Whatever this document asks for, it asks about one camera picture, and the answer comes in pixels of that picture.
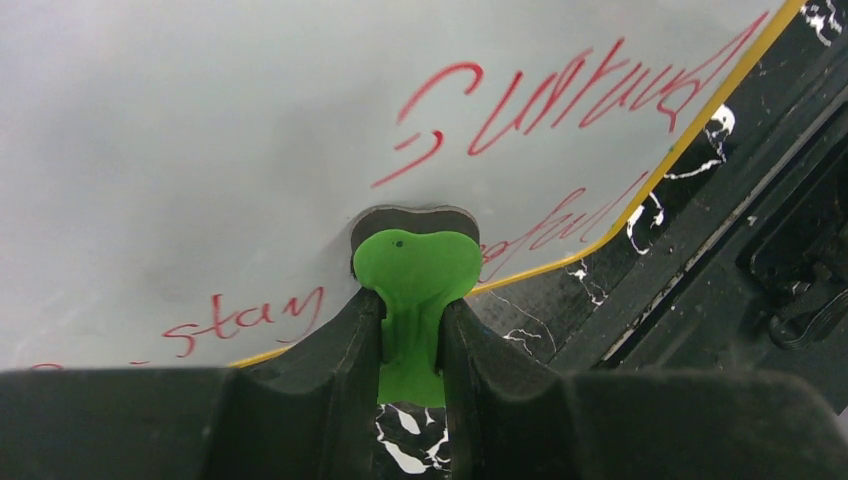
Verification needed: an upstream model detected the green black whiteboard eraser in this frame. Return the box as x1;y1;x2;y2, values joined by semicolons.
350;205;483;408

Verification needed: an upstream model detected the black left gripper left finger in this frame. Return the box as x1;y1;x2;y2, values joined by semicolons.
1;289;385;479

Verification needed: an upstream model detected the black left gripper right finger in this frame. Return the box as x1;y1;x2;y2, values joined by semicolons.
439;301;847;479

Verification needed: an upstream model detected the orange framed whiteboard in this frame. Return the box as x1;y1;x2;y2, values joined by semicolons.
1;1;801;369

